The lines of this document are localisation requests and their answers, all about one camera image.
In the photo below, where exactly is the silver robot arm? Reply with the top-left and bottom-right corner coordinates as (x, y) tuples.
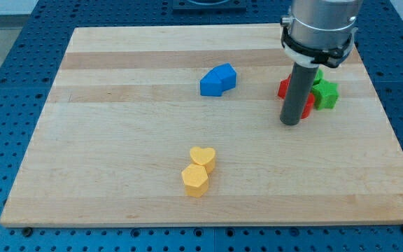
(281, 0), (362, 50)

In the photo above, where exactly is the blue cube block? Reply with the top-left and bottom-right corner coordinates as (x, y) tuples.
(213, 63), (237, 92)

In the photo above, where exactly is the yellow heart block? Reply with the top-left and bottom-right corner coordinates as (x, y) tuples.
(190, 146), (216, 174)

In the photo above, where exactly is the blue slanted block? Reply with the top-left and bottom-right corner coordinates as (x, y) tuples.
(199, 70), (222, 97)

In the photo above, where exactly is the yellow pentagon block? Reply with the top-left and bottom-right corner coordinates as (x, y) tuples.
(181, 164), (209, 197)

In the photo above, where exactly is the wooden board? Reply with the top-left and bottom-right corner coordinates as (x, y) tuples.
(0, 24), (403, 228)

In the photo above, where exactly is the red block left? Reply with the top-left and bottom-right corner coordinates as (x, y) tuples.
(277, 74), (291, 99)

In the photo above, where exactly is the red cylinder block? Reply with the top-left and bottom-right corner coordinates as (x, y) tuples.
(301, 92), (316, 119)

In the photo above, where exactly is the green star block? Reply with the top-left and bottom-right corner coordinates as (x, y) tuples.
(311, 80), (339, 110)

